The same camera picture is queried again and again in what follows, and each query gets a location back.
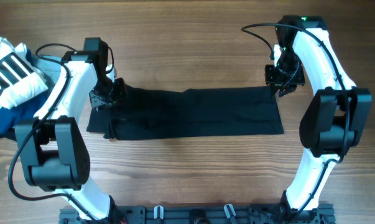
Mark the black t-shirt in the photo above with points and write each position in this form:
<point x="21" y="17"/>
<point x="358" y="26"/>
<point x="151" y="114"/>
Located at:
<point x="158" y="114"/>

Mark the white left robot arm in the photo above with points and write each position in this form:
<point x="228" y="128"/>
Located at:
<point x="52" y="159"/>

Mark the blue garment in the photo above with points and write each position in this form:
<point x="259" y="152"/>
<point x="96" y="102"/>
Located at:
<point x="11" y="117"/>

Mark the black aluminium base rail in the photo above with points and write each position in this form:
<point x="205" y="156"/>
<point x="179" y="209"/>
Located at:
<point x="255" y="213"/>

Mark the grey garment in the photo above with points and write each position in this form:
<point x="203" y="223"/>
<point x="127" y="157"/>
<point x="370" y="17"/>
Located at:
<point x="51" y="71"/>

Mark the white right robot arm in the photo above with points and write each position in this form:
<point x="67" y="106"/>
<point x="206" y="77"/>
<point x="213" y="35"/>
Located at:
<point x="335" y="118"/>

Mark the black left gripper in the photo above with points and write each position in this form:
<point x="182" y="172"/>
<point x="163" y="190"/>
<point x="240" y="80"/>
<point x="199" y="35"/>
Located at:
<point x="121" y="92"/>

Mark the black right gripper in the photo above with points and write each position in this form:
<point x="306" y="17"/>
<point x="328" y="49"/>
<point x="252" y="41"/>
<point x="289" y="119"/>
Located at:
<point x="277" y="83"/>

